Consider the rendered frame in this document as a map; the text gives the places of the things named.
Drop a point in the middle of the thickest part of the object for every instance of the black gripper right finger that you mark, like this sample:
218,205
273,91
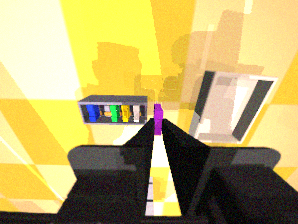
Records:
191,162

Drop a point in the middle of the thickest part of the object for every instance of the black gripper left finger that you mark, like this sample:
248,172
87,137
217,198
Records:
133,158

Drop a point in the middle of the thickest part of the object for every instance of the violet fuse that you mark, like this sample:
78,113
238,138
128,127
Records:
158,116

